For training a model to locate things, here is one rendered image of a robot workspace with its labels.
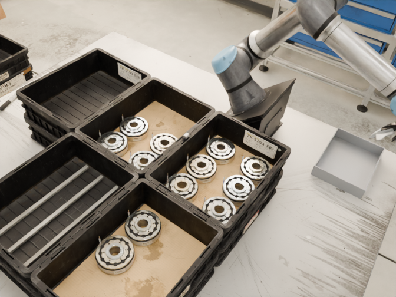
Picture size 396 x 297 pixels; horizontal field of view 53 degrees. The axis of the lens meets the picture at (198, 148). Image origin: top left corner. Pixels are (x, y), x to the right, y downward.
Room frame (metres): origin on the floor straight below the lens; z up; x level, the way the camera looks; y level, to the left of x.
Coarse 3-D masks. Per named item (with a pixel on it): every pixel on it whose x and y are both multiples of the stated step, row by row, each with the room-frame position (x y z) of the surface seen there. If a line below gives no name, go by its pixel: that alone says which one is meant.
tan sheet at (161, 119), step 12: (144, 108) 1.16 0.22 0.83; (156, 108) 1.16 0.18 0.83; (168, 108) 1.17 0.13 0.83; (156, 120) 1.10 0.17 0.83; (168, 120) 1.10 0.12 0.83; (180, 120) 1.11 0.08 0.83; (156, 132) 1.03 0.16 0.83; (168, 132) 1.04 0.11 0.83; (180, 132) 1.04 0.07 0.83; (132, 144) 0.96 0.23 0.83; (144, 144) 0.96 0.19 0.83
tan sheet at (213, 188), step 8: (216, 136) 1.04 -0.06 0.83; (200, 152) 0.95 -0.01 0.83; (240, 152) 0.98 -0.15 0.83; (248, 152) 0.98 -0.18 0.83; (240, 160) 0.94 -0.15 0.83; (184, 168) 0.87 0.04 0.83; (224, 168) 0.89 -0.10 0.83; (232, 168) 0.90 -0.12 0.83; (216, 176) 0.85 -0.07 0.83; (224, 176) 0.86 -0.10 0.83; (200, 184) 0.81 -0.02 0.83; (208, 184) 0.81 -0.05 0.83; (216, 184) 0.82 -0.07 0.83; (200, 192) 0.78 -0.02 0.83; (208, 192) 0.78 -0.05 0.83; (216, 192) 0.78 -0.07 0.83; (200, 200) 0.75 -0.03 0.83; (200, 208) 0.72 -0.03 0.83
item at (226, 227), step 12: (192, 132) 0.95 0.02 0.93; (180, 144) 0.88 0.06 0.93; (276, 144) 0.94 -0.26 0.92; (168, 156) 0.83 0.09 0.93; (288, 156) 0.89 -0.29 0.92; (156, 168) 0.77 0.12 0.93; (276, 168) 0.83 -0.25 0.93; (156, 180) 0.73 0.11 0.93; (264, 180) 0.78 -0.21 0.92; (168, 192) 0.69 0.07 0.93; (252, 192) 0.72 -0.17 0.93; (192, 204) 0.65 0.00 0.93; (204, 216) 0.62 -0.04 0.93; (240, 216) 0.65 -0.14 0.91; (228, 228) 0.59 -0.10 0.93
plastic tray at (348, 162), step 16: (336, 144) 1.20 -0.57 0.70; (352, 144) 1.21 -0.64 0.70; (368, 144) 1.19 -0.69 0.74; (320, 160) 1.10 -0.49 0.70; (336, 160) 1.11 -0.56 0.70; (352, 160) 1.12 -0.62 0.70; (368, 160) 1.13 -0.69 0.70; (320, 176) 1.01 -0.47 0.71; (336, 176) 0.98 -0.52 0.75; (352, 176) 1.03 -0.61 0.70; (368, 176) 1.04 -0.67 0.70; (352, 192) 0.94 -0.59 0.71
